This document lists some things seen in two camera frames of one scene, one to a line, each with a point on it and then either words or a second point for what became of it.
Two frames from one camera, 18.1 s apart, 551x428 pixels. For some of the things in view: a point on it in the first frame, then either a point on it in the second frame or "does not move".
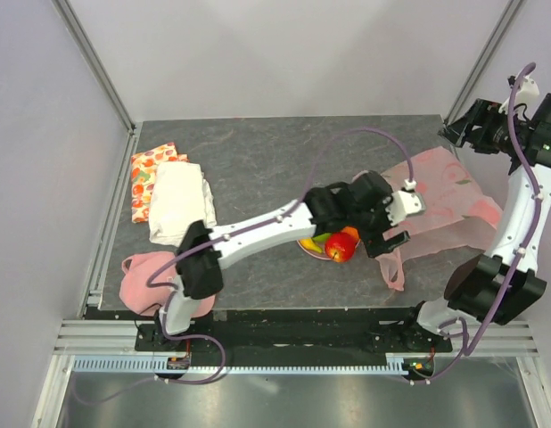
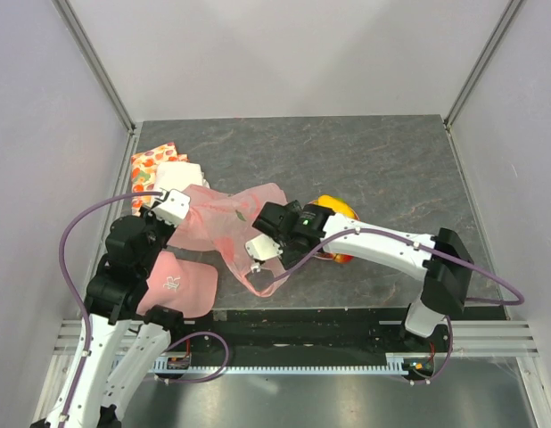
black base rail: [299, 330] does not move
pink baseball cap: [148, 279] does not move
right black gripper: [486, 114] to [289, 258]
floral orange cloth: [143, 169] does not move
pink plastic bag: [457, 215] to [223, 220]
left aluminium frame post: [78, 33] does not move
